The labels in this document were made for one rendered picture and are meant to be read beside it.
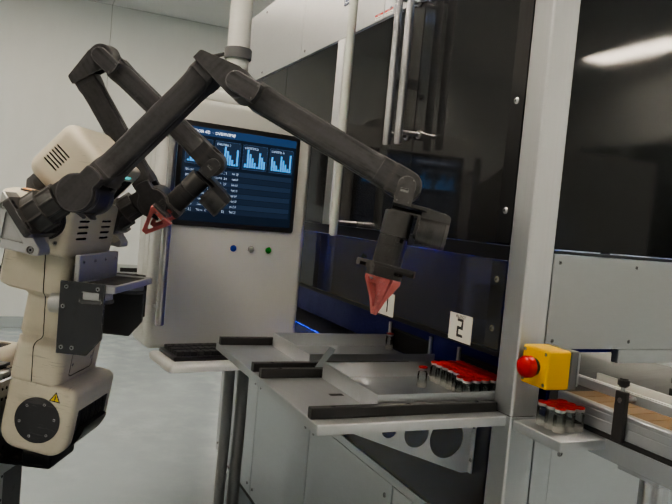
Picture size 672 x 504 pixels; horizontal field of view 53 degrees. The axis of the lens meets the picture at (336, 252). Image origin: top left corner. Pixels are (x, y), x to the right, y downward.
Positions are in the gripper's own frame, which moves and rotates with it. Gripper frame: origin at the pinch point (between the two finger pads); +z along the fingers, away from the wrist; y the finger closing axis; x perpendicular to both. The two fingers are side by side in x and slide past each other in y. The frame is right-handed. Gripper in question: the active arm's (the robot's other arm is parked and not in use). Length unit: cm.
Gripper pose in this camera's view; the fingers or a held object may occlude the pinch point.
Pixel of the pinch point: (374, 310)
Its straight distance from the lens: 132.3
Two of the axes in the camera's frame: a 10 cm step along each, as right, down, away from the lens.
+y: 8.7, 2.4, 4.2
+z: -2.6, 9.7, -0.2
